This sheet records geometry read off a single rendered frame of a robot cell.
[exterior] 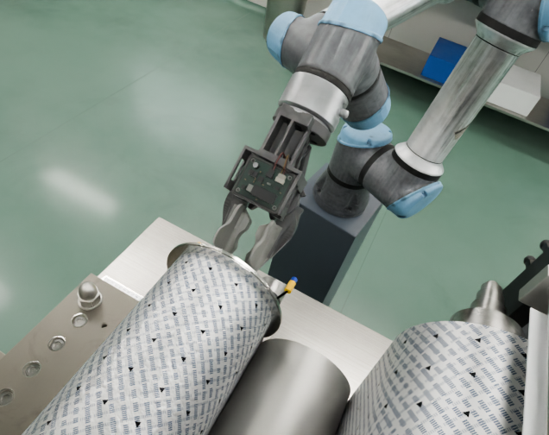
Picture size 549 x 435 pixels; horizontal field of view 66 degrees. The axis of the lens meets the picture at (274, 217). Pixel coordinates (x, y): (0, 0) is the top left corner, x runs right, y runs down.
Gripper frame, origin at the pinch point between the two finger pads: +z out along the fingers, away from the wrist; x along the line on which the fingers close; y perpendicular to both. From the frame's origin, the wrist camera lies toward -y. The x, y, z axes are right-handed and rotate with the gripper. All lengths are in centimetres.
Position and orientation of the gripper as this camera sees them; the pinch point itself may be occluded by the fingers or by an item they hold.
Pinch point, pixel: (231, 272)
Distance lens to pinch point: 52.1
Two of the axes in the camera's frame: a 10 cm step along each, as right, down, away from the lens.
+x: 8.8, 4.4, -1.9
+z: -4.6, 8.9, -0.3
